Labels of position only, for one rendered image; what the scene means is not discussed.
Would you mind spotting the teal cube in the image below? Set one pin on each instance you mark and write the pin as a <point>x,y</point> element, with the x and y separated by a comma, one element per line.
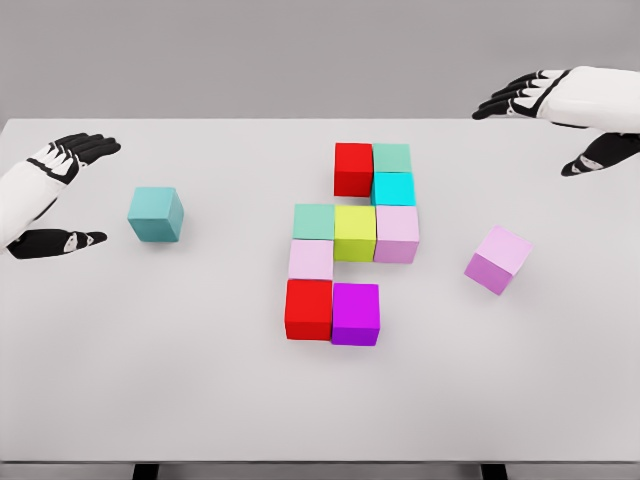
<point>155,212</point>

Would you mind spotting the red cube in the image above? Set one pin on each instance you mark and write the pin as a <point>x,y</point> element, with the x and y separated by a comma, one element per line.
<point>353,167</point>
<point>308,308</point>

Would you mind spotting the magenta purple cube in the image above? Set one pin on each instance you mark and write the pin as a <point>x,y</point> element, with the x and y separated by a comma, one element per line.
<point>355,313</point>

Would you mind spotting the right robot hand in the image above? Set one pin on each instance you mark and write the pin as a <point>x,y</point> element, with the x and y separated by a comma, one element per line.
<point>595,100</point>

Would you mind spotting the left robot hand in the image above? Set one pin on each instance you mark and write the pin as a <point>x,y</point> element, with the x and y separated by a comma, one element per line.
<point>35,185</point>

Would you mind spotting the mint green cube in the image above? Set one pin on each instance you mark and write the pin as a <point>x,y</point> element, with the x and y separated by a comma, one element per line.
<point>392,157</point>
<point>313,221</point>

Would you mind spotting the light pink cube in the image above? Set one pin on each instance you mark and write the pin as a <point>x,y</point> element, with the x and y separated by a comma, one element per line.
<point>310,259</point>
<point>497,258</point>
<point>396,232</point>

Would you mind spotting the yellow-green cube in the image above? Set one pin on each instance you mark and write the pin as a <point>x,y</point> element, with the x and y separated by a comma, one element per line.
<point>354,232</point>

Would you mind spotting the cyan cube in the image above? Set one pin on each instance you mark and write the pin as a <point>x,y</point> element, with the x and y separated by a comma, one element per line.
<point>393,188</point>

